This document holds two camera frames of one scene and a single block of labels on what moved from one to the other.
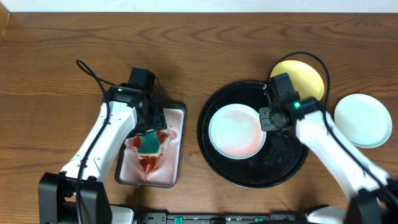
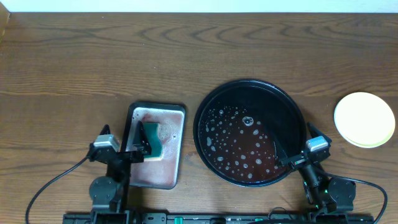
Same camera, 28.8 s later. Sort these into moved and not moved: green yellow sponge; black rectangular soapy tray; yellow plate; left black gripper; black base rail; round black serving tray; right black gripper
Moved: left black gripper; right black gripper; yellow plate; green yellow sponge
Not moved: black rectangular soapy tray; black base rail; round black serving tray
